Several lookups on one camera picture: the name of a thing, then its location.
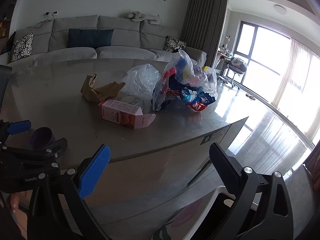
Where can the dark teal cushion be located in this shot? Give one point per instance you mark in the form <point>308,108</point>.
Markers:
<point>91,38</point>

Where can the round ceiling lamp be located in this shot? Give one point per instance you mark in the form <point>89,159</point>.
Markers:
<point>280,10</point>

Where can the clear plastic bag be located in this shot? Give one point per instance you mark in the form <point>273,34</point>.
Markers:
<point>140,81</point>

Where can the person's left hand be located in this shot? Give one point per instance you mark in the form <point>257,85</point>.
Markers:
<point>14,202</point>

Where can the grey plush toy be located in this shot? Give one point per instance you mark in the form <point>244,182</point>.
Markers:
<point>137,16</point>

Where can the office chair with clothes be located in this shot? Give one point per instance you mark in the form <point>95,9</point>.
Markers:
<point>238,66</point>

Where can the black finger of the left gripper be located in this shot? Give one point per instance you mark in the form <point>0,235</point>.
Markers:
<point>56,149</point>

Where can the white sheer curtain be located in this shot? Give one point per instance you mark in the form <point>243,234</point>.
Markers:
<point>297,97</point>

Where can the floral cushion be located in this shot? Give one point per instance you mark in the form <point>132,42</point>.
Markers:
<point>173,44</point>
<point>22,48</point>

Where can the slippers on floor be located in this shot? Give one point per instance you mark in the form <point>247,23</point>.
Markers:
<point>250,96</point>

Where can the grey sectional sofa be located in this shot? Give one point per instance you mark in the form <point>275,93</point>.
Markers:
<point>130,40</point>

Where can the pink paper carton box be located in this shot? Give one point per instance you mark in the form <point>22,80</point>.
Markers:
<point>125,114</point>

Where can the purple plastic cup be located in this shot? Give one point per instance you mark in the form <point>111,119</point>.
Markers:
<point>41,138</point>

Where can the wall socket with cable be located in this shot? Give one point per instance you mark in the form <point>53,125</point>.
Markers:
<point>48,17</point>

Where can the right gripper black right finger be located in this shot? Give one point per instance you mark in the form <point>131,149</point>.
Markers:
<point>228,168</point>

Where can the floral cushion left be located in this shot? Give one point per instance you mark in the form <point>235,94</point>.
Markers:
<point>22,48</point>

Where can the cabinet label sticker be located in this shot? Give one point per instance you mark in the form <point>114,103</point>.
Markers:
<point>215,134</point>

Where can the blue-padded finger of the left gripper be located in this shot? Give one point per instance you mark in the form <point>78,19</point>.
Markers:
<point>19,127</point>

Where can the torn brown cardboard piece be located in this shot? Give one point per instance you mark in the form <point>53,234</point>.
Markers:
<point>100,94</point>

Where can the brown curtain left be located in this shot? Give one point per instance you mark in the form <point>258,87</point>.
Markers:
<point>202,26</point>

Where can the floral cushion right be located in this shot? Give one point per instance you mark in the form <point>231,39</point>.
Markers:
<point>173,44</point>

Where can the small desk with items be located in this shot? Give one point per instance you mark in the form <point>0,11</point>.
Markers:
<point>223,54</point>

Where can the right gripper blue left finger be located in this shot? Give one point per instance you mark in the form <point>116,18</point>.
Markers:
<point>93,171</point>

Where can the bag of colourful trash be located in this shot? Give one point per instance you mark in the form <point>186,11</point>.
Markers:
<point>195,86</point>

